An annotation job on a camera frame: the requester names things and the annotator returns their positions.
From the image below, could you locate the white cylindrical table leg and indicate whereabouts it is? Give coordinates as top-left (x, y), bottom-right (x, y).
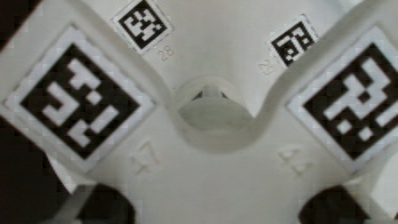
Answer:
top-left (179, 85), bottom-right (252, 135)

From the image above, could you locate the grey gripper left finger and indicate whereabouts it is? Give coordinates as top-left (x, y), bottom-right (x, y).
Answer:
top-left (55, 184), bottom-right (135, 224)

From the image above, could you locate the white cross-shaped table base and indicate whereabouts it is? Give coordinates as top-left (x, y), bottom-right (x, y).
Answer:
top-left (0, 0), bottom-right (398, 224)

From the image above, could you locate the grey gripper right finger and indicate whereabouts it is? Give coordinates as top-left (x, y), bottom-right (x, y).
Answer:
top-left (299, 184), bottom-right (389, 224)

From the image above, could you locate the white round table top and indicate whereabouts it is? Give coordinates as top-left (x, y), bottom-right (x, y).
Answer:
top-left (82, 0), bottom-right (363, 112)

